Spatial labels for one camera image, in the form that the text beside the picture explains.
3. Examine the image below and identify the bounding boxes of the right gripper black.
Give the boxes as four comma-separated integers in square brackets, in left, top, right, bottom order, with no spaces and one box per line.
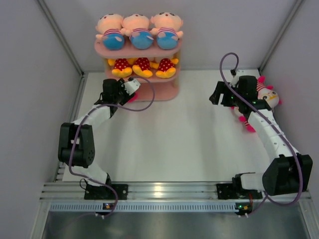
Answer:
[210,81,244,107]

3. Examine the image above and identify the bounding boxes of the white plush yellow glasses front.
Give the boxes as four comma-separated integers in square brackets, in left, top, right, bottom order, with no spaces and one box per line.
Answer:
[231,106,255,133]

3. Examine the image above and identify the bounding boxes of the yellow plush red dotted dress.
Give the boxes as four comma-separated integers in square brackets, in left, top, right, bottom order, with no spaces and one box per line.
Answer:
[108,58,133,78]

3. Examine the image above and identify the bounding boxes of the small baby doll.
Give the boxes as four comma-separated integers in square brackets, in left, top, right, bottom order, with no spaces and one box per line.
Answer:
[151,12,183,50]

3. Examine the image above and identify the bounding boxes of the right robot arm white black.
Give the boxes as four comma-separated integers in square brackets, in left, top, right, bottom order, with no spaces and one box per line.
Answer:
[209,76,313,198]

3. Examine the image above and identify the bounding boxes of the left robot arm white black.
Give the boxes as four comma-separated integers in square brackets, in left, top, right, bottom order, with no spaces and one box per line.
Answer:
[58,77,141,199]

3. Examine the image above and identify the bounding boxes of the pink three-tier shelf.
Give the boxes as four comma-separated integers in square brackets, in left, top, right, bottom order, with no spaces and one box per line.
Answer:
[94,40,182,101]

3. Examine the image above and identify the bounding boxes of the left baby doll blue pants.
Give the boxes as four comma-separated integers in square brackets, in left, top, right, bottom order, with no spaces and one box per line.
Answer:
[95,13,125,50]

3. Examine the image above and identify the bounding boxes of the baby doll blue pants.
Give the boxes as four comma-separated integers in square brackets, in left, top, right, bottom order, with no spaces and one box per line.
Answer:
[121,13,154,50]
[95,13,125,50]

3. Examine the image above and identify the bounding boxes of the right baby doll blue pants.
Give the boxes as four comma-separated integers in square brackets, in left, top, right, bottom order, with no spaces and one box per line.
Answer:
[121,13,154,50]

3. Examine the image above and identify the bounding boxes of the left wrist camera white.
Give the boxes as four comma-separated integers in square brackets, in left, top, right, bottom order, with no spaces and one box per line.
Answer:
[124,77,141,95]

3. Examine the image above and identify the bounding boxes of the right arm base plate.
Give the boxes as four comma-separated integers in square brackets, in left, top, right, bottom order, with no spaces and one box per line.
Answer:
[216,183,263,200]

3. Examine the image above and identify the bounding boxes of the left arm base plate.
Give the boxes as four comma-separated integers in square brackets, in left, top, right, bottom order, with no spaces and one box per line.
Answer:
[84,184,129,200]

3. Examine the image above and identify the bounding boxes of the aluminium mounting rail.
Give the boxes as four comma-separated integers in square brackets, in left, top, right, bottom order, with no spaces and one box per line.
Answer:
[39,181,312,200]

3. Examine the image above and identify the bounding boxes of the perforated cable duct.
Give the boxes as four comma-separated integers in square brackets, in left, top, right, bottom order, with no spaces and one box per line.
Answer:
[49,201,252,212]

